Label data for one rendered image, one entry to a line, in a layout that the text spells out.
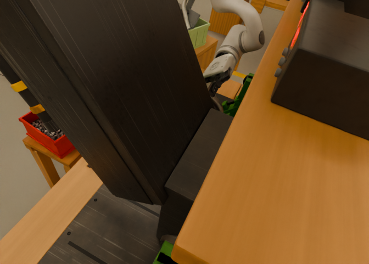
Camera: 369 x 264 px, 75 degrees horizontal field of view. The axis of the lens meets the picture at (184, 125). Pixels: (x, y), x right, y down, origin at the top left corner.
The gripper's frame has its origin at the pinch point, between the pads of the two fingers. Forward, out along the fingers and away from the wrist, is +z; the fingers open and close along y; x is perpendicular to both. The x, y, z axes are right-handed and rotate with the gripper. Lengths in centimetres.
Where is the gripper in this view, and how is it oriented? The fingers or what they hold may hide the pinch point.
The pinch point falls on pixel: (208, 91)
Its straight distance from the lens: 82.0
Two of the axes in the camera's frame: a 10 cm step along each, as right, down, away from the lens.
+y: 6.4, -0.7, -7.7
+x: 6.3, 6.2, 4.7
